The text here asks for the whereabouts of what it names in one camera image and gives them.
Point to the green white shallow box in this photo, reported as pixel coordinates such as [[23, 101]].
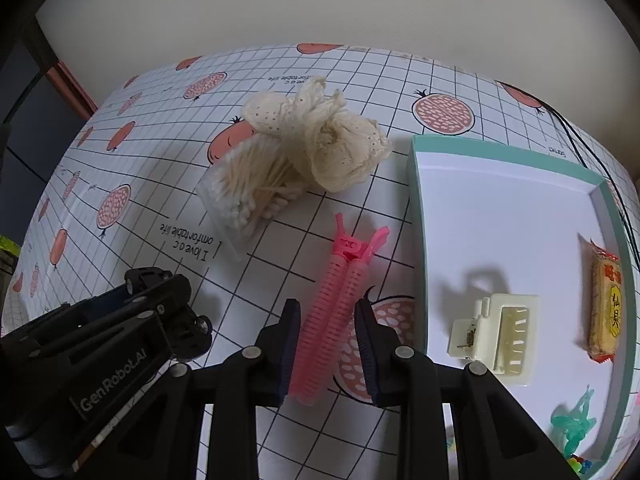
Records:
[[491, 218]]

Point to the white grid pomegranate tablecloth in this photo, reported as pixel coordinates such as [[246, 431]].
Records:
[[123, 193]]

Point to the colourful small toy cluster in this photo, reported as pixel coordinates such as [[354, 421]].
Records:
[[579, 464]]

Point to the cream knitted cloth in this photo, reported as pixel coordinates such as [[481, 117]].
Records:
[[330, 146]]

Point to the cream hair claw clip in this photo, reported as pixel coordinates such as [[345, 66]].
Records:
[[502, 334]]

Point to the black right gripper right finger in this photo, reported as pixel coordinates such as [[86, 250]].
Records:
[[495, 437]]

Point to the pink hair roller clip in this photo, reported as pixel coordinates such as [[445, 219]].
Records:
[[325, 325]]

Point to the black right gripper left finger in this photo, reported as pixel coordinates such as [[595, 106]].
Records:
[[258, 376]]

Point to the yellow rice cracker packet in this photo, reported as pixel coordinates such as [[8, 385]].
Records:
[[605, 305]]

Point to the cotton swabs plastic bag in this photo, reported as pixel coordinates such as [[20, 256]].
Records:
[[250, 185]]

